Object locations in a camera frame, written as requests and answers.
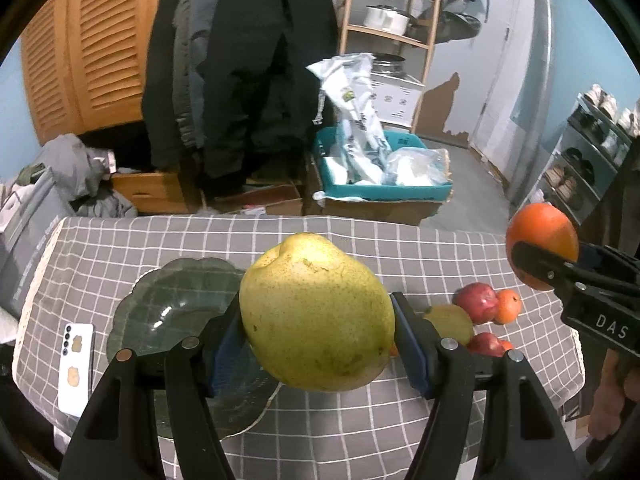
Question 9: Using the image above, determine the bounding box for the white patterned storage box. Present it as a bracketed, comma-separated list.
[372, 74, 426, 126]

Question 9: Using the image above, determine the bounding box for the steel pot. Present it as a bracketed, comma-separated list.
[363, 4, 418, 36]

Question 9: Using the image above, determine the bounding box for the grey hanging jacket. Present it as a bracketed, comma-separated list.
[172, 0, 216, 148]

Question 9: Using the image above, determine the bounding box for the large black hanging coat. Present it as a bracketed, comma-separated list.
[200, 0, 341, 198]

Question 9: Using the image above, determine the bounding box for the grey fabric bag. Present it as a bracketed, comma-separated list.
[0, 170, 73, 321]

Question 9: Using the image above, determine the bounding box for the person's right hand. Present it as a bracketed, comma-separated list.
[588, 352, 631, 440]

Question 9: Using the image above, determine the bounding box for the yellow-green pear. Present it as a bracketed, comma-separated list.
[239, 232, 397, 392]
[424, 304, 475, 347]

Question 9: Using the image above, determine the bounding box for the red apple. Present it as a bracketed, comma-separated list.
[466, 332, 505, 358]
[452, 282, 500, 325]

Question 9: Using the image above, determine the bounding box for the row of shoes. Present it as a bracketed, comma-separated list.
[542, 85, 640, 211]

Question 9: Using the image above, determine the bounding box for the grey shoe rack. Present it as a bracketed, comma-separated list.
[530, 92, 640, 226]

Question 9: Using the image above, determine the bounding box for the dark green glass plate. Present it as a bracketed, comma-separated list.
[106, 257, 281, 441]

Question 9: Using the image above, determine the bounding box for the white door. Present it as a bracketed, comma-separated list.
[467, 0, 538, 171]

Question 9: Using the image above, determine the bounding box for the tall cardboard box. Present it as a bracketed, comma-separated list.
[305, 152, 446, 226]

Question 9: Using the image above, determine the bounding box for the wooden shelf rack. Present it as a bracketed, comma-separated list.
[339, 0, 446, 133]

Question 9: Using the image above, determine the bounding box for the metal steamer pot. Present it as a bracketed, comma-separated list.
[372, 54, 407, 76]

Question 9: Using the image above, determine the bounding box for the grey clothing pile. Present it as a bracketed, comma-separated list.
[40, 134, 138, 218]

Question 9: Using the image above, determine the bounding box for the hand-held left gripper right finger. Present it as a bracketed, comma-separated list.
[389, 291, 576, 480]

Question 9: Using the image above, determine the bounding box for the slim black hanging coat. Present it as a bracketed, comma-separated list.
[141, 0, 201, 171]

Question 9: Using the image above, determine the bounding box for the flat cardboard box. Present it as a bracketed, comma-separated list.
[202, 180, 305, 217]

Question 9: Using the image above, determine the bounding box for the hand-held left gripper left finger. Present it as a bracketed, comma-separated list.
[59, 292, 261, 480]

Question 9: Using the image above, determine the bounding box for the clear plastic bag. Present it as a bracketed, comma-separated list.
[385, 147, 453, 187]

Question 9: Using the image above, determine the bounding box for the white printed plastic bag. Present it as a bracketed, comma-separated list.
[306, 52, 393, 186]

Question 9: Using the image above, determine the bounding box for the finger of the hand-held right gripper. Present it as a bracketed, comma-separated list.
[577, 242, 640, 286]
[512, 241, 601, 295]

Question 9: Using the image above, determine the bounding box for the white smartphone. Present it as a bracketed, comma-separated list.
[57, 323, 95, 418]

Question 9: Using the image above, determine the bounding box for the grey checked tablecloth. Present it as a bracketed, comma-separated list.
[12, 215, 586, 466]

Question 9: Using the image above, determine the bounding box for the wooden drawer box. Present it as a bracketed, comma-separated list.
[111, 170, 191, 215]

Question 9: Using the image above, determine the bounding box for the bright large orange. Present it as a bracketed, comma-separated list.
[505, 203, 580, 291]

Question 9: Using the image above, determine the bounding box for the teal box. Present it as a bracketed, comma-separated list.
[314, 126, 453, 203]

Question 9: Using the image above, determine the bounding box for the wooden louvered cabinet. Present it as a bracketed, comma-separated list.
[20, 0, 173, 146]

